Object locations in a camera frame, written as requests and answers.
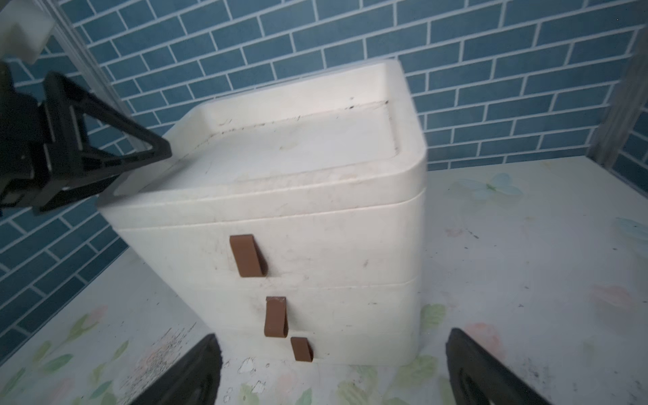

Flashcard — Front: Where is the floral table mat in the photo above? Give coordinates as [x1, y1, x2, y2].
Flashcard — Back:
[1, 158, 647, 404]

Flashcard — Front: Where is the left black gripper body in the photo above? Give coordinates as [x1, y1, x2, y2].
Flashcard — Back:
[1, 62, 51, 208]

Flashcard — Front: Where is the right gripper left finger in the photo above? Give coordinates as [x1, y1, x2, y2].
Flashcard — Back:
[131, 333, 223, 405]

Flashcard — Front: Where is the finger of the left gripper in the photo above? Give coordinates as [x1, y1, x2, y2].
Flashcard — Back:
[38, 72, 172, 213]

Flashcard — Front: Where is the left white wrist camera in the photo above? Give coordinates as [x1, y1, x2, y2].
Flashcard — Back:
[1, 0, 55, 64]

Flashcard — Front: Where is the white plastic drawer cabinet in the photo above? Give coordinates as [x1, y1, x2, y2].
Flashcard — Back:
[97, 59, 427, 366]

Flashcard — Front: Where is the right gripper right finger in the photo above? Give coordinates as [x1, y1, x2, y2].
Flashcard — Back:
[445, 328, 549, 405]

